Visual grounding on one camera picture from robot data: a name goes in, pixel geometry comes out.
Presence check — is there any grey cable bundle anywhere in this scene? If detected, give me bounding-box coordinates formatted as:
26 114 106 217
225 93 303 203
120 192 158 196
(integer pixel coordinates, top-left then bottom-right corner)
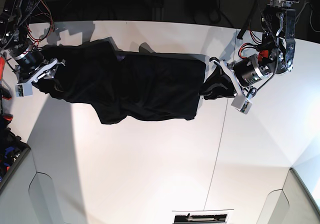
308 1 320 32

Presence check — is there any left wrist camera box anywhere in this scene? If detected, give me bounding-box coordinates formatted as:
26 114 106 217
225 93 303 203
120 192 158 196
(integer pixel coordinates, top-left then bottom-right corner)
231 94 252 115

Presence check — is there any black printed t-shirt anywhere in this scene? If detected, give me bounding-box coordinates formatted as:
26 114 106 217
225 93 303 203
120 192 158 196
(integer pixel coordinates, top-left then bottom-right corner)
32 36 208 125

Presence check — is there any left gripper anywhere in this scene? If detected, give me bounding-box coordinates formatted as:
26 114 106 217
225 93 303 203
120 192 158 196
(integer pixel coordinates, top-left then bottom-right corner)
202 57 258 101

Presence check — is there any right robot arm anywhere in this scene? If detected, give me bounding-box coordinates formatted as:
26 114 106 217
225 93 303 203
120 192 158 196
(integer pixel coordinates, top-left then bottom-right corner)
0 0 65 97

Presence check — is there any black white label plate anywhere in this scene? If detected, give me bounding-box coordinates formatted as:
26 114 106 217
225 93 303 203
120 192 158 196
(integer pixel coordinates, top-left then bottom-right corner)
172 209 234 224

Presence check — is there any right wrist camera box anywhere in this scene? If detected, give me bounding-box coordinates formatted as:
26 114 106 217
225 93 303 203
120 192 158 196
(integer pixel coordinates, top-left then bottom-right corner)
15 82 33 97

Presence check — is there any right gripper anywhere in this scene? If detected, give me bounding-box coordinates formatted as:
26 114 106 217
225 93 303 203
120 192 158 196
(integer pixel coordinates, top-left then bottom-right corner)
17 58 66 94

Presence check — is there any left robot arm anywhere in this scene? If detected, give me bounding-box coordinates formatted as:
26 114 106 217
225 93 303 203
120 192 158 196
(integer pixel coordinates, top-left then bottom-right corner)
199 0 300 100

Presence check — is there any orange handled tool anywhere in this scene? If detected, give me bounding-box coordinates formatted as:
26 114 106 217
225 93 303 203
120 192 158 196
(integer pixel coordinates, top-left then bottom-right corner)
0 56 13 125

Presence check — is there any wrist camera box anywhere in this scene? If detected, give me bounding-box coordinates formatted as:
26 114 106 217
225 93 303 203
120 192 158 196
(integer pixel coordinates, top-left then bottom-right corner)
15 82 33 97
231 94 252 115

